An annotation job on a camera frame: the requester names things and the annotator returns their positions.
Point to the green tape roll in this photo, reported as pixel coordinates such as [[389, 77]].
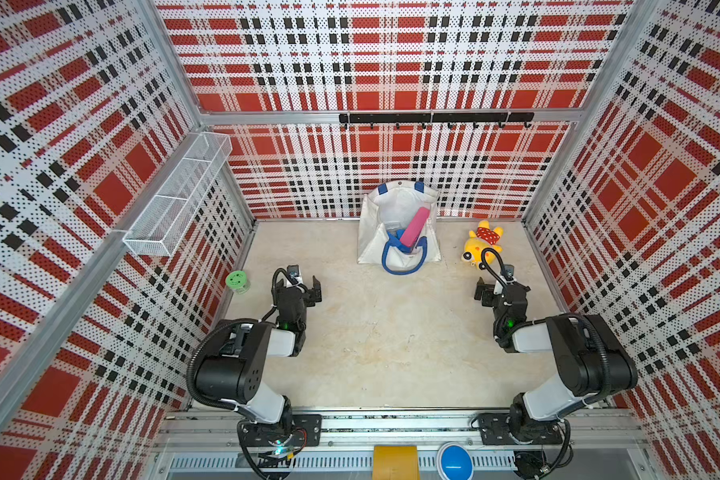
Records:
[[237, 281]]

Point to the pink pencil case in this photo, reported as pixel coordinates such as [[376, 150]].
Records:
[[413, 231]]

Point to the blue round button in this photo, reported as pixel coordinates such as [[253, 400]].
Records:
[[453, 462]]

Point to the black hook rail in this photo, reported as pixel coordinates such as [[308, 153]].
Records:
[[499, 118]]

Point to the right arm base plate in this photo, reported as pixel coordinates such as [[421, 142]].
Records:
[[494, 430]]

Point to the yellow block at front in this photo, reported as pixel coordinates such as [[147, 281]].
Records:
[[395, 463]]

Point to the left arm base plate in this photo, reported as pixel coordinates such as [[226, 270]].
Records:
[[299, 430]]

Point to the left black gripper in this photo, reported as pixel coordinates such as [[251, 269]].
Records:
[[312, 295]]

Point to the white wire wall basket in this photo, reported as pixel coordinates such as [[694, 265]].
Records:
[[191, 171]]

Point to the yellow plush toy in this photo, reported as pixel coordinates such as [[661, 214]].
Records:
[[484, 236]]

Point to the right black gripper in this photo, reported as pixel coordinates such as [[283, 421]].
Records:
[[487, 291]]

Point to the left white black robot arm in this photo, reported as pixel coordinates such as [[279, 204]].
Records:
[[226, 371]]

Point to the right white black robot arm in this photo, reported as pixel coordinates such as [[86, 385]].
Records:
[[590, 362]]

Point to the white canvas bag blue handles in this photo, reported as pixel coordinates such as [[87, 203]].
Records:
[[386, 211]]

